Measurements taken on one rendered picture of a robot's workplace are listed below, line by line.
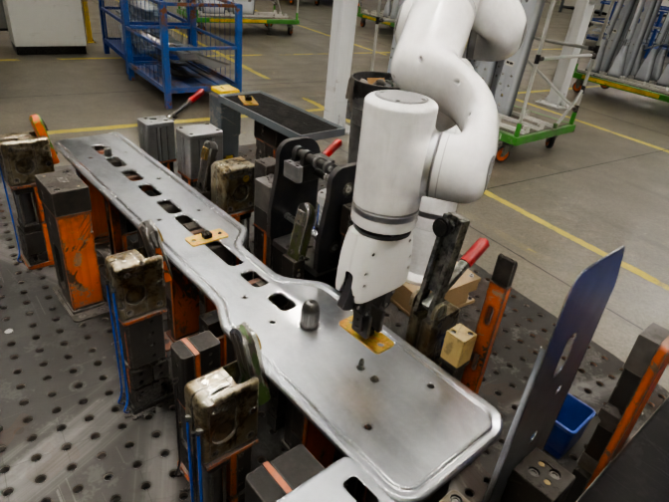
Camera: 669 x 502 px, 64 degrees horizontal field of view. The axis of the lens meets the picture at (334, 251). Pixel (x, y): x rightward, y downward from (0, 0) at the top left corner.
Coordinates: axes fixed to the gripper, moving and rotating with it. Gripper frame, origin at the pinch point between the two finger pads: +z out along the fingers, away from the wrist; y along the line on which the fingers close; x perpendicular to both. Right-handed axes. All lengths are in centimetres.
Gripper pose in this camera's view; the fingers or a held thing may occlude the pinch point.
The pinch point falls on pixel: (367, 319)
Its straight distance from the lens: 76.4
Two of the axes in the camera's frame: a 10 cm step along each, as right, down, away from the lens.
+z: -0.9, 8.6, 5.1
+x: 6.5, 4.4, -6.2
